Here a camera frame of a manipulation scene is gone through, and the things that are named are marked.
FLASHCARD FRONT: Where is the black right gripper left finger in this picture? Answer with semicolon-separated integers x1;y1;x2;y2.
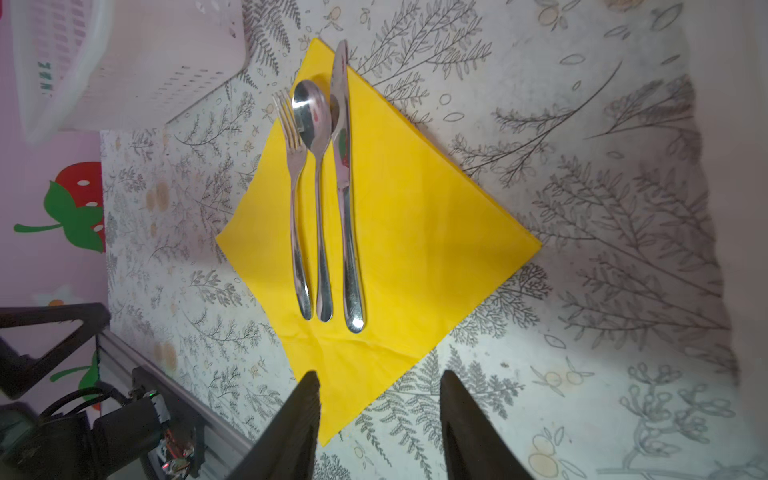
228;371;321;479

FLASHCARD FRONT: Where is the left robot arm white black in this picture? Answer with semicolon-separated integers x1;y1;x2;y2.
1;303;205;479

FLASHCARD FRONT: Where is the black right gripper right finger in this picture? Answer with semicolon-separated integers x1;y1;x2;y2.
439;370;532;479

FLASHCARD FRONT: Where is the white perforated plastic basket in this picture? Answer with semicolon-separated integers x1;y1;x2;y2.
8;0;248;145

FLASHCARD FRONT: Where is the silver fork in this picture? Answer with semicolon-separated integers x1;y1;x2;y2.
273;89;312;320

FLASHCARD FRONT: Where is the white rectangular plastic tray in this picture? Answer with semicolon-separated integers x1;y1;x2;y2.
684;1;767;444

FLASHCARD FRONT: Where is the silver table knife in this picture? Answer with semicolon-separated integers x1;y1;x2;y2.
330;40;366;334

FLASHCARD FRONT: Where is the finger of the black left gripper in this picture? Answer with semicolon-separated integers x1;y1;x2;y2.
1;303;111;400

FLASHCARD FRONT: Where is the yellow paper napkin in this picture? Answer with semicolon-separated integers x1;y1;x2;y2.
217;72;541;444

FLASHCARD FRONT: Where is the silver spoon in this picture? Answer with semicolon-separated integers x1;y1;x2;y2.
292;79;333;322

